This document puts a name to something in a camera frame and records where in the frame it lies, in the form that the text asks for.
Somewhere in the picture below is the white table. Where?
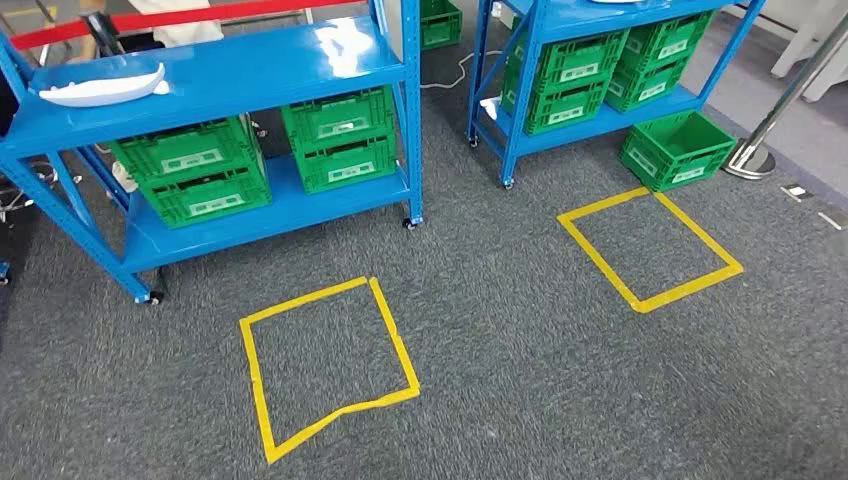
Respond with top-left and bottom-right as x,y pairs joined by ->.
770,0 -> 848,104

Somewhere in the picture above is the black belt post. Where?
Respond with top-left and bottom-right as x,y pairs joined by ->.
82,11 -> 125,60

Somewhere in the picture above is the chrome stanchion post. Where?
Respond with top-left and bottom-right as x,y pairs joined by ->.
723,13 -> 848,181

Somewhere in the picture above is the person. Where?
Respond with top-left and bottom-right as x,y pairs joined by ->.
66,0 -> 225,64

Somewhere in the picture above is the white curved plastic part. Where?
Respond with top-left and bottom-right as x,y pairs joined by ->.
38,62 -> 172,109

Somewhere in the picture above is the blue metal shelf rack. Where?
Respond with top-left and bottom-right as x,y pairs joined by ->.
465,0 -> 768,191
0,0 -> 425,307

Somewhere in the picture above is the red barrier belt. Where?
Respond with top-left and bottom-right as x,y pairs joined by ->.
9,0 -> 362,52

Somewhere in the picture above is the white cable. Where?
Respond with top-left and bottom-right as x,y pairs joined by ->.
420,49 -> 506,91

